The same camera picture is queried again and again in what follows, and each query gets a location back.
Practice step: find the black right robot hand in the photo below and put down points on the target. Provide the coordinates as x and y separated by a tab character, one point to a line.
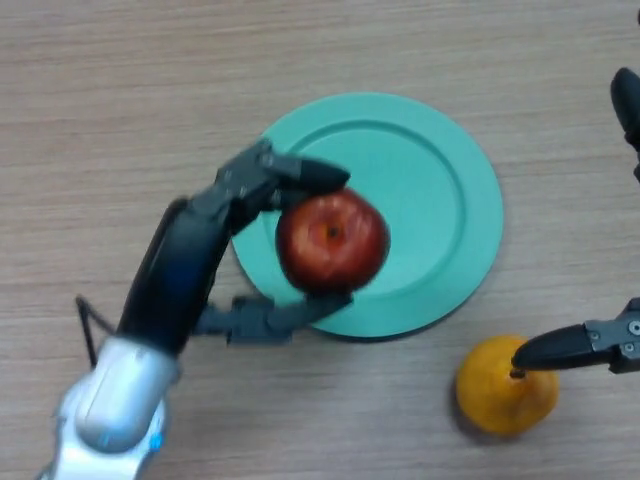
565	347

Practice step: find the green round plate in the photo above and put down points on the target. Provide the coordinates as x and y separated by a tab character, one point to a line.
430	210

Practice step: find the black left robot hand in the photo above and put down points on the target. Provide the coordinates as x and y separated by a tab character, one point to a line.
172	270

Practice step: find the yellow pear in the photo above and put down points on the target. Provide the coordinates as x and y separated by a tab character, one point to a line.
500	400

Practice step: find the red apple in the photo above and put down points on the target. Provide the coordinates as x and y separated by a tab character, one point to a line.
332	240

